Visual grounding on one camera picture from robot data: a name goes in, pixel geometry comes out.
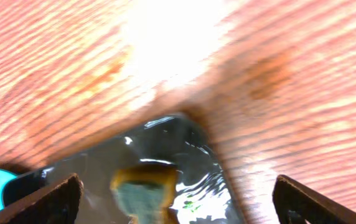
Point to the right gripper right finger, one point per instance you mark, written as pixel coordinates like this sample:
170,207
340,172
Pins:
297,203

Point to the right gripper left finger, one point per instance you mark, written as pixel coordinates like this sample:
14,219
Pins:
55,203

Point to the green yellow sponge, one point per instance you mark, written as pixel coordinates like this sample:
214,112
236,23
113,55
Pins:
145,193

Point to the black rectangular water tray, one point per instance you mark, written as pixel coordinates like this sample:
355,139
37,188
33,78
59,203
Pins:
203,195

